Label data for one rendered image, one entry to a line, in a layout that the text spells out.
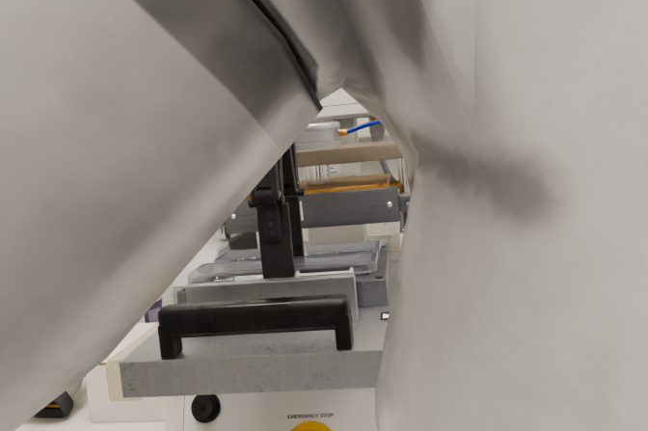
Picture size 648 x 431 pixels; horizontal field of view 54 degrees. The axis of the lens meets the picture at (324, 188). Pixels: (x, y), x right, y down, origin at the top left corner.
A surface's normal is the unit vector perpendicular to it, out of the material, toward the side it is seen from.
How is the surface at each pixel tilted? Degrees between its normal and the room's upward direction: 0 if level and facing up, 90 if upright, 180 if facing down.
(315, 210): 90
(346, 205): 90
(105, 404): 91
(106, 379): 89
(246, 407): 65
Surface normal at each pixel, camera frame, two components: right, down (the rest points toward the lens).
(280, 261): -0.12, 0.07
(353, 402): -0.14, -0.32
